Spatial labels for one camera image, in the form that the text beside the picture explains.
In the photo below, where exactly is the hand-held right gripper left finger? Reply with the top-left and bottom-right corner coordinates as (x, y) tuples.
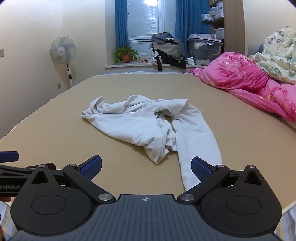
(28, 155), (116, 205)

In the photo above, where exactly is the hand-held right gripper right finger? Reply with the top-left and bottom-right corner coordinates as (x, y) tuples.
(177, 156), (265, 205)

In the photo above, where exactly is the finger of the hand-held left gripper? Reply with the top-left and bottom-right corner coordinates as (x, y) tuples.
(0, 151), (19, 163)
(0, 163), (56, 178)

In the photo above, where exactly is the white shirt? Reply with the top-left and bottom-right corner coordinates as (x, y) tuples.
(81, 95), (222, 191)

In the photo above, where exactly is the pile of clothes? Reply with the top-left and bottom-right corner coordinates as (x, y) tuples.
(147, 32), (188, 71)

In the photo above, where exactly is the pink quilt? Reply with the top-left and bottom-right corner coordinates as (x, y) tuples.
(190, 52), (296, 124)

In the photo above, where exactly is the clear plastic storage bin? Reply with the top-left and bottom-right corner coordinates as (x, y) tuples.
(186, 34), (223, 66)

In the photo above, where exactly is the potted green plant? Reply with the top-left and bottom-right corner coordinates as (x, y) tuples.
(112, 46), (139, 65)

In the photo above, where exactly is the white standing fan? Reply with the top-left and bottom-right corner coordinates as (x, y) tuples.
(50, 36), (77, 88)

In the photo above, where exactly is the pale floral quilt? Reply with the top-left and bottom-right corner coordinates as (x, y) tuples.
(248, 25), (296, 84)

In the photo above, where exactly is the wooden shelf panel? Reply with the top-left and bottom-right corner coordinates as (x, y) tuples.
(223, 0), (245, 56)

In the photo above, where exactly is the blue curtain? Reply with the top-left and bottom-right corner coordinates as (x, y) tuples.
(174, 0), (211, 40)
(115, 0), (131, 50)

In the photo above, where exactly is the window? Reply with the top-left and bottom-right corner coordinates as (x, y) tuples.
(127, 0), (176, 56)

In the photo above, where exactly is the stack of shelf boxes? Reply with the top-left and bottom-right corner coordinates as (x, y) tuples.
(201, 1), (225, 22)

